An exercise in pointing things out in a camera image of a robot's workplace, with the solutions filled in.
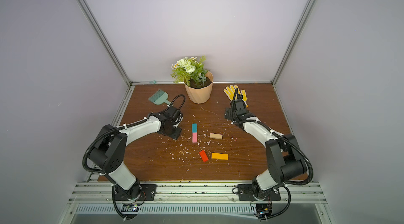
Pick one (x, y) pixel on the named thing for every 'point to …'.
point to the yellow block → (219, 156)
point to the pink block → (194, 137)
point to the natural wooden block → (216, 136)
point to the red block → (203, 155)
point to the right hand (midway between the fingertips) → (235, 110)
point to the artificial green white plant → (190, 70)
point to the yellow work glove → (232, 91)
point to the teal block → (194, 128)
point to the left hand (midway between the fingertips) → (178, 132)
